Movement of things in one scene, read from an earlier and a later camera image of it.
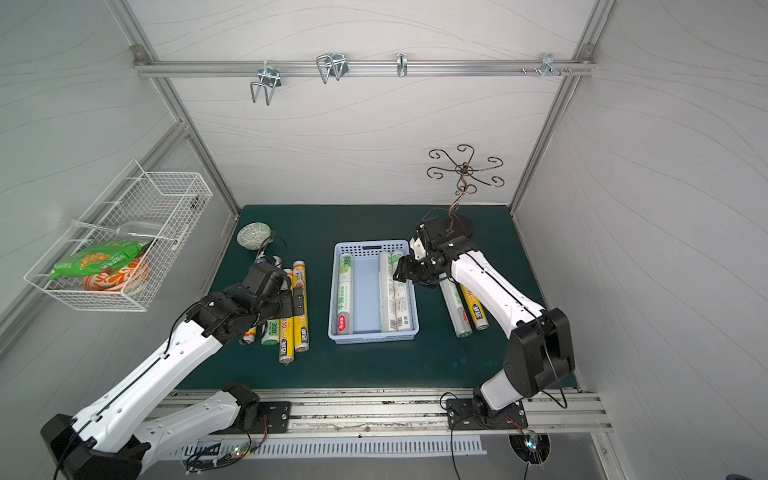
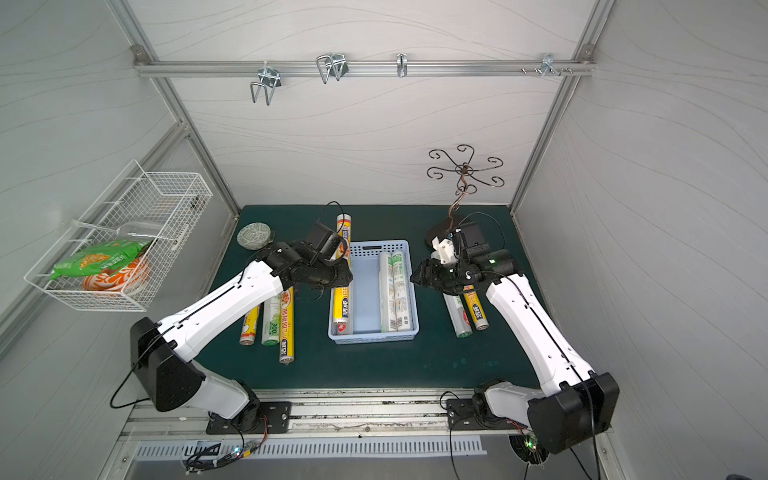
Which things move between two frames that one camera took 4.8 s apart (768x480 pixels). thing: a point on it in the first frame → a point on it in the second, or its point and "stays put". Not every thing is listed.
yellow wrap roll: [249, 335] stays put
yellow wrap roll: [301, 334] → [342, 297]
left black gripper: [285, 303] → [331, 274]
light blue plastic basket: [367, 322] stays put
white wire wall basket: [123, 249] stays put
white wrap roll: [399, 298] stays put
